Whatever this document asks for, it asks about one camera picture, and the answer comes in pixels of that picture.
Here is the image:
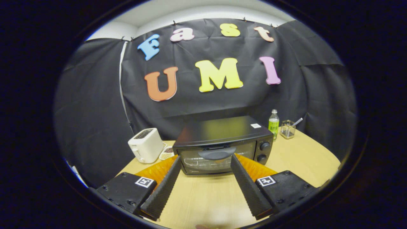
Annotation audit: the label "white pop-up toaster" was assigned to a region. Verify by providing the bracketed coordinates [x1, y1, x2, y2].
[128, 128, 164, 164]

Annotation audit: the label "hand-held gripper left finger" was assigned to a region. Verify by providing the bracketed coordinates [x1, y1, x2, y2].
[95, 155, 182, 221]

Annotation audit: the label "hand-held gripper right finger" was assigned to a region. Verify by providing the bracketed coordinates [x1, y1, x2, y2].
[230, 154, 320, 220]

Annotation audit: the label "white divided snack tray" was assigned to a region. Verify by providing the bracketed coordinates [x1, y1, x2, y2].
[158, 143, 176, 160]

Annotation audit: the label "black toaster oven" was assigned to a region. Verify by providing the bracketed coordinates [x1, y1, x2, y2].
[172, 115, 274, 175]

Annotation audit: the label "clear wire mesh holder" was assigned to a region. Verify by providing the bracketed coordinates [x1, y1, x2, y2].
[280, 120, 296, 140]

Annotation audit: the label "green label drink bottle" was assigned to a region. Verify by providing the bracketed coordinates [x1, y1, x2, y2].
[268, 109, 280, 141]

